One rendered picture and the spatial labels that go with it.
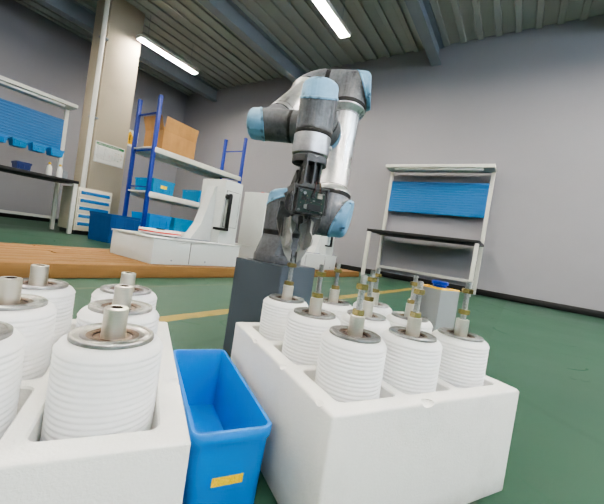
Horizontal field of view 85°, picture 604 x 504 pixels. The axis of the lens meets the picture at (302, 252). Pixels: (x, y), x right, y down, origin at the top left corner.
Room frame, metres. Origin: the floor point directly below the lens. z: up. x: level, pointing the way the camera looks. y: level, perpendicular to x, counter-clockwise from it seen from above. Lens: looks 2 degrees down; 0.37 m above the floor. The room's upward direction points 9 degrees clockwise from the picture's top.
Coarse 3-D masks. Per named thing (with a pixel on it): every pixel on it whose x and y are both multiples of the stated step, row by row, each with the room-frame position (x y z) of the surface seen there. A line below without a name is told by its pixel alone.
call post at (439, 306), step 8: (424, 288) 0.84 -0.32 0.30; (432, 288) 0.82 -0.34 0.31; (424, 296) 0.84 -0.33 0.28; (432, 296) 0.81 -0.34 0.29; (440, 296) 0.80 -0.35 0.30; (448, 296) 0.81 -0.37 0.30; (456, 296) 0.82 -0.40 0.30; (424, 304) 0.83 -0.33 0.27; (432, 304) 0.81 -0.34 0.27; (440, 304) 0.80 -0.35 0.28; (448, 304) 0.81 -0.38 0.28; (456, 304) 0.83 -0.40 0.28; (424, 312) 0.83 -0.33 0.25; (432, 312) 0.81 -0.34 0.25; (440, 312) 0.80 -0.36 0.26; (448, 312) 0.81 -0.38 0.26; (432, 320) 0.80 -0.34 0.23; (440, 320) 0.80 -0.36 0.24; (448, 320) 0.82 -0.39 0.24; (432, 328) 0.80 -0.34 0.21
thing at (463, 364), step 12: (444, 336) 0.57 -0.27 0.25; (444, 348) 0.56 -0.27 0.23; (456, 348) 0.55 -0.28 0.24; (468, 348) 0.54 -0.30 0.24; (480, 348) 0.54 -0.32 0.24; (444, 360) 0.56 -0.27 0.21; (456, 360) 0.55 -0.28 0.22; (468, 360) 0.54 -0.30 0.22; (480, 360) 0.55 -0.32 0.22; (444, 372) 0.56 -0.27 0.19; (456, 372) 0.55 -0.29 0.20; (468, 372) 0.54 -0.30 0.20; (480, 372) 0.55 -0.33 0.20; (456, 384) 0.54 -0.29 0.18; (468, 384) 0.54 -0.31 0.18; (480, 384) 0.55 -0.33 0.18
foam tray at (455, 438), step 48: (240, 336) 0.68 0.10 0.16; (288, 384) 0.47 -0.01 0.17; (384, 384) 0.49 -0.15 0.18; (288, 432) 0.46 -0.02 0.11; (336, 432) 0.38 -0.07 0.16; (384, 432) 0.42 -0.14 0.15; (432, 432) 0.46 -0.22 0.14; (480, 432) 0.51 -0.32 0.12; (288, 480) 0.44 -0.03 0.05; (336, 480) 0.38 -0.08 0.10; (384, 480) 0.42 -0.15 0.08; (432, 480) 0.47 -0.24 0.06; (480, 480) 0.52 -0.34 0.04
